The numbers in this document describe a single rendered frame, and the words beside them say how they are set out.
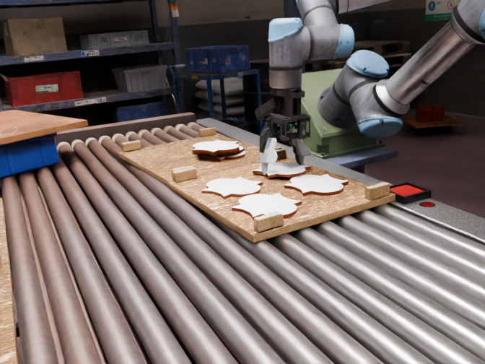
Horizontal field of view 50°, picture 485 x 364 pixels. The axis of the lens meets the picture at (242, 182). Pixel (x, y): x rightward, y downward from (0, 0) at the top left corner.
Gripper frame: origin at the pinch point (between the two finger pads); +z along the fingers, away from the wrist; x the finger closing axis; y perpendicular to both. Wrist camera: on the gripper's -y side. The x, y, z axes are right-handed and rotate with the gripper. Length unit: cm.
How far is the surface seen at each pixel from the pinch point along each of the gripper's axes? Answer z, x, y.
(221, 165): 2.2, -8.5, -16.1
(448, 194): 98, 229, -131
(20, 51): 0, -3, -426
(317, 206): 0.4, -7.8, 25.0
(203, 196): 1.5, -23.5, 3.8
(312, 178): 0.0, 1.1, 11.2
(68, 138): 7, -33, -91
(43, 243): 4, -58, 4
